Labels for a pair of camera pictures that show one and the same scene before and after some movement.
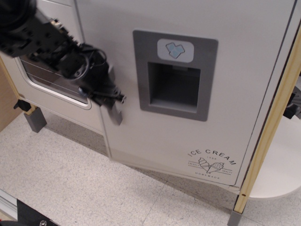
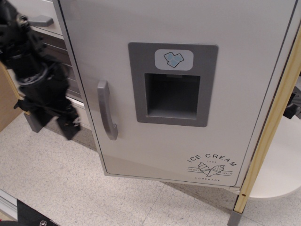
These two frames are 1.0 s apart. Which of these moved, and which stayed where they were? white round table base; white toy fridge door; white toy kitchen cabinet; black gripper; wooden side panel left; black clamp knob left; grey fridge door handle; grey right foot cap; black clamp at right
Moved: white toy fridge door; black gripper; grey fridge door handle
Stayed: white round table base; white toy kitchen cabinet; black clamp at right; black clamp knob left; wooden side panel left; grey right foot cap
